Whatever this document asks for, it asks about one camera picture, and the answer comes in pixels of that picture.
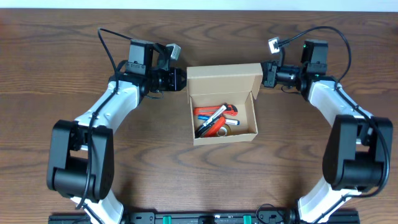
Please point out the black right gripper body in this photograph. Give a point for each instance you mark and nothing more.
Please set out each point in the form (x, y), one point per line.
(269, 74)

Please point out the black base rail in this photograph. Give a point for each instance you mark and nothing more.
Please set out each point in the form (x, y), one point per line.
(267, 214)

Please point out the brown cardboard box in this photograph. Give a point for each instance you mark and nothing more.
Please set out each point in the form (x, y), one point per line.
(215, 85)

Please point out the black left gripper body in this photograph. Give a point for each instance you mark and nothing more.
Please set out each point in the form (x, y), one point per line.
(166, 80)

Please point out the yellow tape roll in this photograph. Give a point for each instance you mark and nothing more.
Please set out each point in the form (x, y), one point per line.
(225, 130)

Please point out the red utility knife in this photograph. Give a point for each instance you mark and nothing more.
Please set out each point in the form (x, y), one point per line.
(209, 110)

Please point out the blue cap whiteboard marker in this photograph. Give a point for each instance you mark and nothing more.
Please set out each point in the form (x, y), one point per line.
(227, 121)

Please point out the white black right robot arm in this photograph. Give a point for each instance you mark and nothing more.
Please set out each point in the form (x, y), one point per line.
(356, 162)

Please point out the red black stapler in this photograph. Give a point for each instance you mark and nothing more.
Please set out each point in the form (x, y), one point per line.
(216, 127)

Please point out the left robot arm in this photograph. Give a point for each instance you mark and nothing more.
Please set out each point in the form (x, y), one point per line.
(81, 159)

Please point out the black cap whiteboard marker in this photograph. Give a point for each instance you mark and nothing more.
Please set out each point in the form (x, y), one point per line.
(204, 126)

